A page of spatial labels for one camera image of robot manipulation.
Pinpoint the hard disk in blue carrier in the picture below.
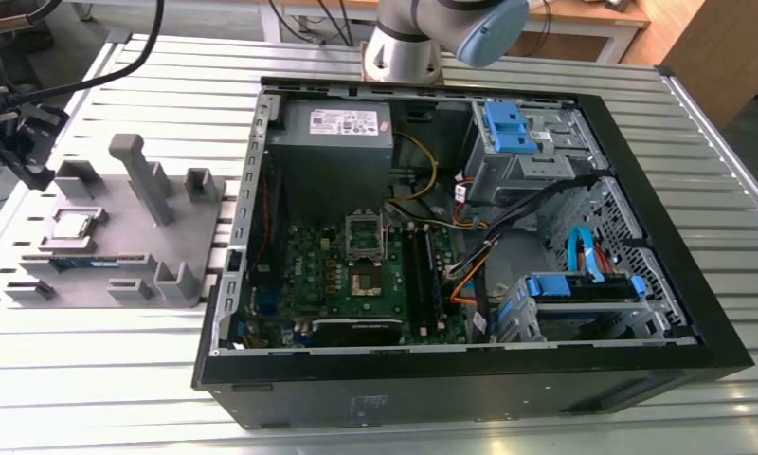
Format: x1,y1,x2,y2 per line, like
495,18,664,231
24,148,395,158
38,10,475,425
524,272,648,304

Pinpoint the orange wire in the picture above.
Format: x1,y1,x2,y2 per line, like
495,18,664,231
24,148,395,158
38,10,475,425
448,246,499,307

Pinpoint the metal socket cover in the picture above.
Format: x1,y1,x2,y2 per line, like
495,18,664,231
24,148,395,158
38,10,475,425
344,208,392,266

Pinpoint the black cable bundle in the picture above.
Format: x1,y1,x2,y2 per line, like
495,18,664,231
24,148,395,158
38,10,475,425
446,173,600,281

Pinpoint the grey power supply unit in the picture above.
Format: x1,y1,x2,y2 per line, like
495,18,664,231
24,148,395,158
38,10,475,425
266,99,398,214

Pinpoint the blue flat wire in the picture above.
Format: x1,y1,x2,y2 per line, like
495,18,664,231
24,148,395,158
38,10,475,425
567,226,612,285

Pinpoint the grey parts rack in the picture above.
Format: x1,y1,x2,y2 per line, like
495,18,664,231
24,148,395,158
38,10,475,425
3,133,230,310

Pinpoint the blue board connector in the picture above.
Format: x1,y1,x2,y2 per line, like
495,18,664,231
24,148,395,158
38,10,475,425
256,288,282,318

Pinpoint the wooden desk white frame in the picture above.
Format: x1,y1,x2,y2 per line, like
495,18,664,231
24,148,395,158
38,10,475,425
524,0,654,65

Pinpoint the wooden cabinet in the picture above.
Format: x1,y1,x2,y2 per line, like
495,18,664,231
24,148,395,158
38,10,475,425
660,0,758,132

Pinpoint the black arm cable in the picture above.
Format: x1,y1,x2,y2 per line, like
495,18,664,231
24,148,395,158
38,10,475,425
10,0,167,103

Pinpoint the white metal table frame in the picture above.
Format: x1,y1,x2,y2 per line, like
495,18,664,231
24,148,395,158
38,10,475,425
258,0,380,46

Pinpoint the blue RAM stick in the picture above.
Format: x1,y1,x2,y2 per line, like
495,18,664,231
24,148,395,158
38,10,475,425
48,257,123,272

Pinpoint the green motherboard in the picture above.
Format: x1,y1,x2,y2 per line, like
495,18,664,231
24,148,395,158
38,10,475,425
244,208,478,348

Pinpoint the blue plastic drive latch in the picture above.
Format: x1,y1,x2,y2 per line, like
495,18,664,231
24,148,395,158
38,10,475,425
482,100,543,155

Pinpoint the silver CPU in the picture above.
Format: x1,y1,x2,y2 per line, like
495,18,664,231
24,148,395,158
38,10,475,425
46,210,98,239

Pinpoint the grey metal disk bay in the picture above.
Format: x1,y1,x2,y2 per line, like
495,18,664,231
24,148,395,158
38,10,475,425
494,272,698,343

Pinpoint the yellow wire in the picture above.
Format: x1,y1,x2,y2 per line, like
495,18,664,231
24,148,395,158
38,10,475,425
388,132,440,204

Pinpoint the CPU socket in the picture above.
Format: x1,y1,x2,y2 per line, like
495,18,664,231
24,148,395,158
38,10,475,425
347,267,388,299

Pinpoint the thin red wire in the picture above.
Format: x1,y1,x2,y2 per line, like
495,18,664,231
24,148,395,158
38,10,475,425
259,177,278,260

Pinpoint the black RAM slot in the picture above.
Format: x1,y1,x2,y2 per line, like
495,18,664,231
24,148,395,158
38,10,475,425
422,226,444,333
414,226,436,335
406,226,428,335

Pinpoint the black graphics card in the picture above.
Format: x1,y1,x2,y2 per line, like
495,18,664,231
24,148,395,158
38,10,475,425
310,317,404,347

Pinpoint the grey metal drive cage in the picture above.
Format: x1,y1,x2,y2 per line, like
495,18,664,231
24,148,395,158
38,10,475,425
464,99,612,206

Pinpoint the metal locking lever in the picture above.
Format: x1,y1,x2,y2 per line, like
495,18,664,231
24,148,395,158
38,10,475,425
383,208,396,266

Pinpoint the black PC case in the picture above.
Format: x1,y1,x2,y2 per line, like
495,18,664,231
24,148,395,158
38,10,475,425
191,75,758,431

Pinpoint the red flat wire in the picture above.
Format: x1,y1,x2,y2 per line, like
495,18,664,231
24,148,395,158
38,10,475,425
591,239,620,282

